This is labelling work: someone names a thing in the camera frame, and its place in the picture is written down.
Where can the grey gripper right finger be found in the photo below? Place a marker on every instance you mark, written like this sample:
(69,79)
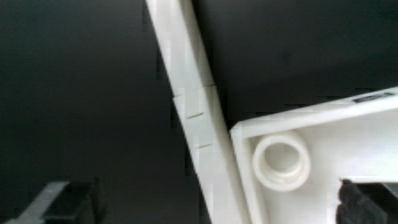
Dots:
(367,203)

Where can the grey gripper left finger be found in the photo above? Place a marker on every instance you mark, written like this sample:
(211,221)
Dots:
(67,204)

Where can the white square tabletop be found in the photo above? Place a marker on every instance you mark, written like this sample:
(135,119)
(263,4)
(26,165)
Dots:
(307,148)

